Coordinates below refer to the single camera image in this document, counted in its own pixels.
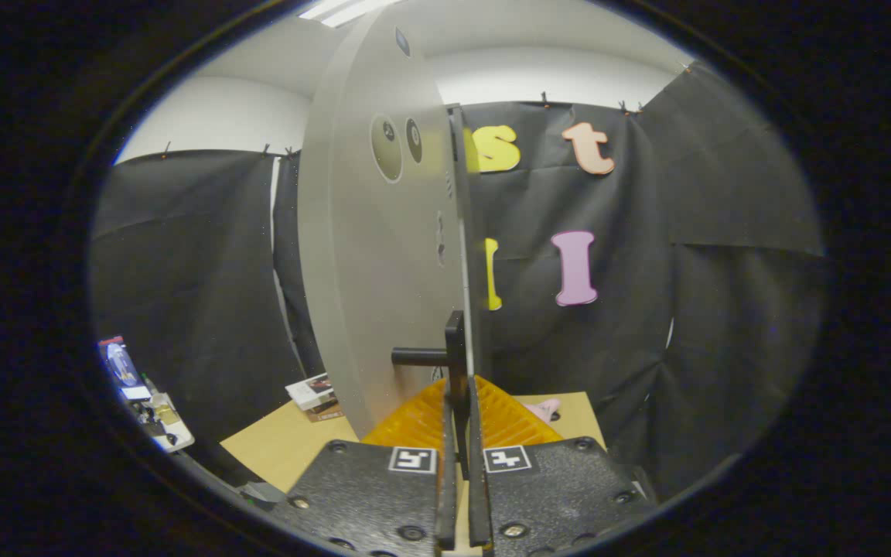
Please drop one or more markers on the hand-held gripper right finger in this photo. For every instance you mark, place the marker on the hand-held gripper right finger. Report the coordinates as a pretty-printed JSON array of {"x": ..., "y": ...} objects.
[{"x": 478, "y": 495}]

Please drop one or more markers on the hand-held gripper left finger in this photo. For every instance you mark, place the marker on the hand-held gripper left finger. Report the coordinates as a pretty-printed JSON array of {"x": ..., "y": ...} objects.
[{"x": 447, "y": 480}]

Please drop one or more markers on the green and pink plush toy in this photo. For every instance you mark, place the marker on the green and pink plush toy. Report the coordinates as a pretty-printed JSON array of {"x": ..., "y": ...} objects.
[{"x": 544, "y": 408}]

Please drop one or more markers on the white book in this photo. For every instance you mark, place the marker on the white book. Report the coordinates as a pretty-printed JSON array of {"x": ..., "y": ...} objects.
[{"x": 308, "y": 389}]

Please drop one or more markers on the white tray of small items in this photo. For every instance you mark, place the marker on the white tray of small items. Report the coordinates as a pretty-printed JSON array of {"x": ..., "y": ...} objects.
[{"x": 161, "y": 422}]

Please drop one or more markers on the blue printed package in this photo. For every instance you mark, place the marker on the blue printed package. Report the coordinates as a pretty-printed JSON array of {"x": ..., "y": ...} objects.
[{"x": 117, "y": 360}]

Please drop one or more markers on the long ceiling light panel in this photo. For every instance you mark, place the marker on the long ceiling light panel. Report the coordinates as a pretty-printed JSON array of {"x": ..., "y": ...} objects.
[{"x": 345, "y": 9}]

